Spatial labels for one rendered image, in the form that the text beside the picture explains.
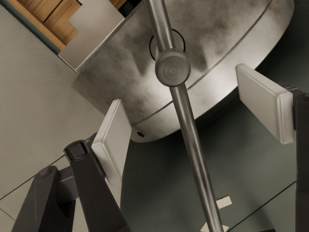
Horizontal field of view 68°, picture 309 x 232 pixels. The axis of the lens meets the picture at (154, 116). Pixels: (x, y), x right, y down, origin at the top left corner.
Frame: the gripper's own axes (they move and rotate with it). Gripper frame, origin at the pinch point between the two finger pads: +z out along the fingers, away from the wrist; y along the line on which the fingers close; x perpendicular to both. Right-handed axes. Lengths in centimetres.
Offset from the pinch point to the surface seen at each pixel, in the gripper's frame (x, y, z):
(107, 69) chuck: 3.1, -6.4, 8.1
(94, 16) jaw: 8.6, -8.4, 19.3
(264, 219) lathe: -18.7, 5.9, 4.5
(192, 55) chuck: 2.1, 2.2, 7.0
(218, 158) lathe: -9.7, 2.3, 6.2
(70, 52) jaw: 5.3, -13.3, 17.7
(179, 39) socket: 3.9, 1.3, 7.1
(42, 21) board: 12.0, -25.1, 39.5
